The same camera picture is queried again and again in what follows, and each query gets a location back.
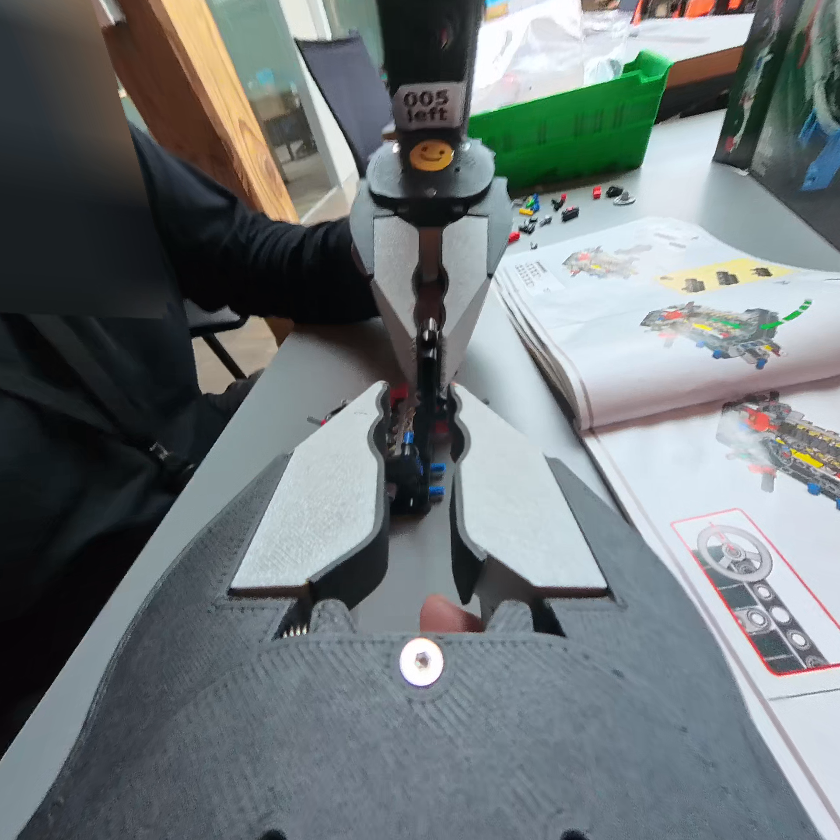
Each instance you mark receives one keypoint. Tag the person's left forearm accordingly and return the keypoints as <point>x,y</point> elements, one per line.
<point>249,262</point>

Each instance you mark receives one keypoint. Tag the person's right hand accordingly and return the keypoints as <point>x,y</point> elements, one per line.
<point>449,617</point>

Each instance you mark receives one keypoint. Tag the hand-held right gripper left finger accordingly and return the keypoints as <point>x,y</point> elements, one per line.
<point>321,512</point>

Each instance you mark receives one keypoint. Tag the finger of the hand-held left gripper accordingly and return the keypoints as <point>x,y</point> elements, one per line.
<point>394,262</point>
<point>466,262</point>

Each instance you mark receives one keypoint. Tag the black chair armrest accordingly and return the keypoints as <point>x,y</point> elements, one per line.
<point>213,321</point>

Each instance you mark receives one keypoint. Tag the dark office chair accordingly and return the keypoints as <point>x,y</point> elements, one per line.
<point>341,98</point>

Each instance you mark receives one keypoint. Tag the person's dark clothing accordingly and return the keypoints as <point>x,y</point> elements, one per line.
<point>65,459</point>

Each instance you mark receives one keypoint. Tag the grey lego wheel hub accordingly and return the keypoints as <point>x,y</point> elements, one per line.
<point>623,197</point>

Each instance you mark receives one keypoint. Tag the green plastic bin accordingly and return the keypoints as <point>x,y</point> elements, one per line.
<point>577,138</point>

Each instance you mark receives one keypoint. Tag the small red black lego assembly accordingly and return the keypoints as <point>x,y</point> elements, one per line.
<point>328,415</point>

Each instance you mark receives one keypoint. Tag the black lego beam assembly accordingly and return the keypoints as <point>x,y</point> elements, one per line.
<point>426,367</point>

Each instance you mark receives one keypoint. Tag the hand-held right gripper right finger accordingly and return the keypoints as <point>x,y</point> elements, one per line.
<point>518,518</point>

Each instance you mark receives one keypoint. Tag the scattered small lego pieces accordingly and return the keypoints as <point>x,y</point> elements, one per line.
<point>544,213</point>

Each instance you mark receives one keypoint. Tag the clear plastic bags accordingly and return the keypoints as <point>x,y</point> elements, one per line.
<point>525,59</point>

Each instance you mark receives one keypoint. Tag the neighbouring wooden-edged table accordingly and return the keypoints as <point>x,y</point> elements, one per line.
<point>709,39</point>

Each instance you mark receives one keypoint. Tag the lego set box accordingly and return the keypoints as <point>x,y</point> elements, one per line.
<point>787,98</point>

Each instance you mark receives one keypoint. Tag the lego instruction booklet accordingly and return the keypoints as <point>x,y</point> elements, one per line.
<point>656,367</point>

